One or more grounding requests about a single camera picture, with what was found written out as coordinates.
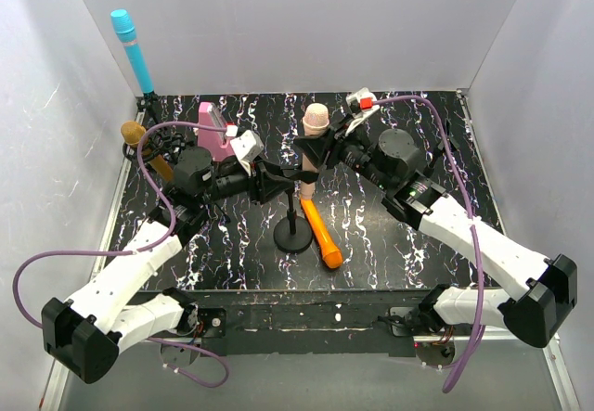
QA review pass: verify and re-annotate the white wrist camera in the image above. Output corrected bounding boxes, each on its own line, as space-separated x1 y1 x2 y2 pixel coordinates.
230 130 265 176
345 87 380 132

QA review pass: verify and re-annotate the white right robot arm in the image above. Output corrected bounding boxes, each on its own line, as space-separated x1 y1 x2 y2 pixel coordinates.
294 114 577 348

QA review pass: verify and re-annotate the black round-base stand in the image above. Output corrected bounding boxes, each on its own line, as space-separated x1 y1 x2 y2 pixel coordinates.
423 119 459 177
273 170 317 254

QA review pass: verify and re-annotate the orange microphone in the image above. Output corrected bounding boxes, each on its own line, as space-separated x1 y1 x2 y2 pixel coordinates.
300 199 343 270

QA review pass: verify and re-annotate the black front mounting rail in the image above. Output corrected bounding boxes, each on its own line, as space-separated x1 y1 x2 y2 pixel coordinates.
186 289 444 357

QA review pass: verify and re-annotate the cream pink microphone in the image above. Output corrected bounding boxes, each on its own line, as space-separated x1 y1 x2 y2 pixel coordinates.
298 102 330 201

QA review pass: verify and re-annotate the blue microphone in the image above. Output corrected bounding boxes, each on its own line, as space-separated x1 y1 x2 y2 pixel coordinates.
110 9 154 94

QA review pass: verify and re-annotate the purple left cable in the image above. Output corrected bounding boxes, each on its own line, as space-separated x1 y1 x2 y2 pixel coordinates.
12 122 239 389

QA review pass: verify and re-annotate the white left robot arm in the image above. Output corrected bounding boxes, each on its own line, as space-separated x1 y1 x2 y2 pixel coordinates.
42 147 303 384

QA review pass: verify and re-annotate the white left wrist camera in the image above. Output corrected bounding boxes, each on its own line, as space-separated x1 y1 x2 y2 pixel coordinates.
230 130 265 176

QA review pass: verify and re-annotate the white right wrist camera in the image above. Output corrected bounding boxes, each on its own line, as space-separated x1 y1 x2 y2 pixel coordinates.
345 87 380 132

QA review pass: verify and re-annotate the black tripod shock-mount stand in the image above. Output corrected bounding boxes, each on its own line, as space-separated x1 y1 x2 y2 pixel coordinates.
142 132 196 164

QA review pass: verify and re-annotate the gold microphone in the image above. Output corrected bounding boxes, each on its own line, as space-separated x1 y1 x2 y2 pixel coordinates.
120 121 174 182

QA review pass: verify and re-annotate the pink metronome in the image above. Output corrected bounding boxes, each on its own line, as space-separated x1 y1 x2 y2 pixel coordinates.
195 102 239 161

